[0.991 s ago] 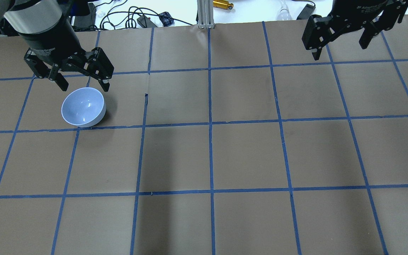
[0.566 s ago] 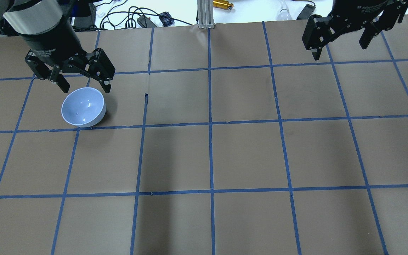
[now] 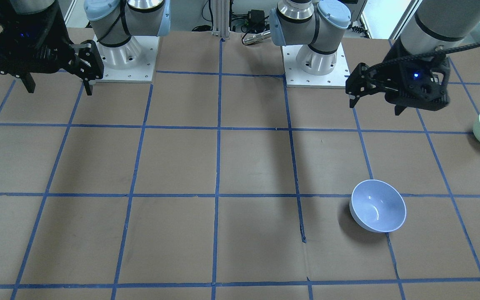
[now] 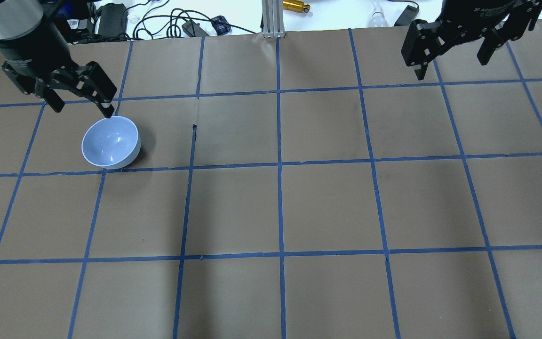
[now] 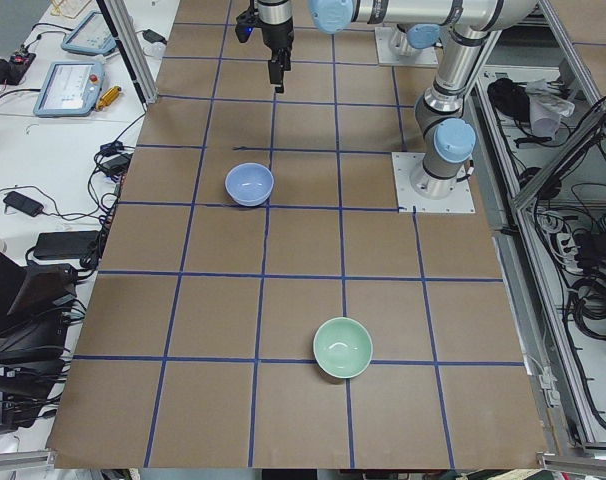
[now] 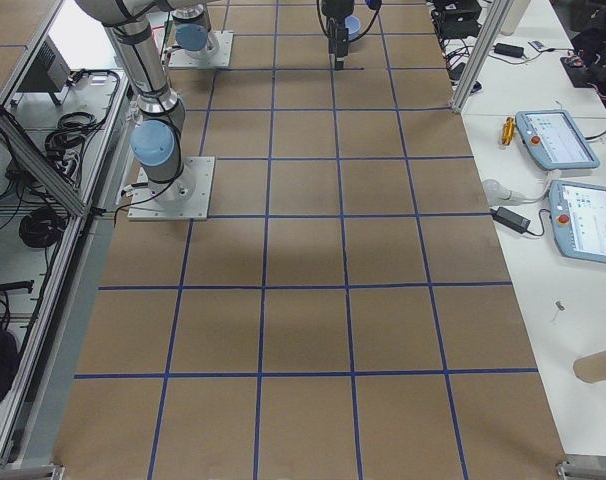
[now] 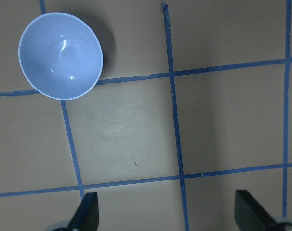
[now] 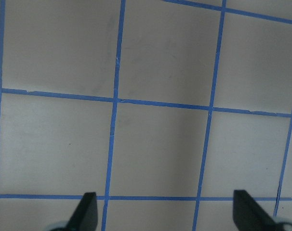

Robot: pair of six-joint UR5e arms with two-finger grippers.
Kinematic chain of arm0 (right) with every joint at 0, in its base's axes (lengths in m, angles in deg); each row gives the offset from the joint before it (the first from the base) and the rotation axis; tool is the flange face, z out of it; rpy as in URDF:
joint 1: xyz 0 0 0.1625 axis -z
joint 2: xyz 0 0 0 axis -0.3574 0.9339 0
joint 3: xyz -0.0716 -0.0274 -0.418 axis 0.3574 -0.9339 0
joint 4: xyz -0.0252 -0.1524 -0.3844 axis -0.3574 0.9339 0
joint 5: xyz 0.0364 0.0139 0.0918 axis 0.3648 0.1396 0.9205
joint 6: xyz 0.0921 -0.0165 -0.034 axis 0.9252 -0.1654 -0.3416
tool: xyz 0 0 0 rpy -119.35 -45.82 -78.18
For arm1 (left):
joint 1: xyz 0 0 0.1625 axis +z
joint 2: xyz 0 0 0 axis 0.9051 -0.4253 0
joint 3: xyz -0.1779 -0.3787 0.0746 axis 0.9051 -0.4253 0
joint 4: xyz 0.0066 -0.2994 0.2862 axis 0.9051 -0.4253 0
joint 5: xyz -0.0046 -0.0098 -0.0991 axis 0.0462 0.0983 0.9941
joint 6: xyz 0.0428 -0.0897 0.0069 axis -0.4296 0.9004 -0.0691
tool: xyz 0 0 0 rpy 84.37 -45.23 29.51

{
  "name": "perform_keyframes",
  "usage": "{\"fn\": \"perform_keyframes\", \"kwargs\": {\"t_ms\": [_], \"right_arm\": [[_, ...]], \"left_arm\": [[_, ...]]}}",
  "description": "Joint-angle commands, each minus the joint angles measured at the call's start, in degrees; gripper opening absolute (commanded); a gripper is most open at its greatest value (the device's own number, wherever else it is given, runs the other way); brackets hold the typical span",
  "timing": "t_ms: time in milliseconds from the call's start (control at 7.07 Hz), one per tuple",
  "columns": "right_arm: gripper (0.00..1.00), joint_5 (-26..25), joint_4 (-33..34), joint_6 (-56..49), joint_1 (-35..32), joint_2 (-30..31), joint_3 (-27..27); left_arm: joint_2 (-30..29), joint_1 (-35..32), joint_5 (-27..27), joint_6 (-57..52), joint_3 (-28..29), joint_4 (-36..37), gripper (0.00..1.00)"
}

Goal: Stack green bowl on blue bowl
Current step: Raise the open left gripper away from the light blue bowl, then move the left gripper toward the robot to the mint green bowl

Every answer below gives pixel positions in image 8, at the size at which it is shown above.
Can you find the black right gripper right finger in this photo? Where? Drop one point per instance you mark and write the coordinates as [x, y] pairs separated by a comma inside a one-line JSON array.
[[249, 216]]

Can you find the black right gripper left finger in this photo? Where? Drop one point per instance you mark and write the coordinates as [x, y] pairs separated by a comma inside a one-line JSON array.
[[85, 216]]

